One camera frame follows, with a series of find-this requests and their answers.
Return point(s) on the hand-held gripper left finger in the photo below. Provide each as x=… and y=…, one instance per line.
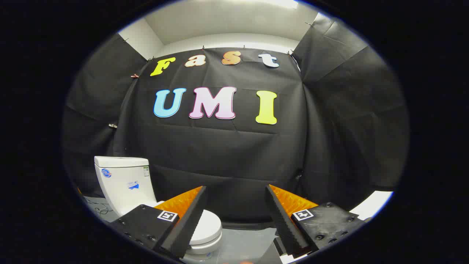
x=190, y=223

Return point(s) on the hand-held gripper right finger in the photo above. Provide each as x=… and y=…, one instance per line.
x=284, y=223

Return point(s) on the white toilet lid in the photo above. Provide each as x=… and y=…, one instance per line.
x=209, y=223

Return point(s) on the white toilet seat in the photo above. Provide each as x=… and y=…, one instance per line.
x=205, y=245

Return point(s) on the white toilet tank and bowl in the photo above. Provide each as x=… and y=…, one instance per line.
x=122, y=183

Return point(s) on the black backdrop cloth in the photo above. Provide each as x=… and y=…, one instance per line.
x=227, y=154

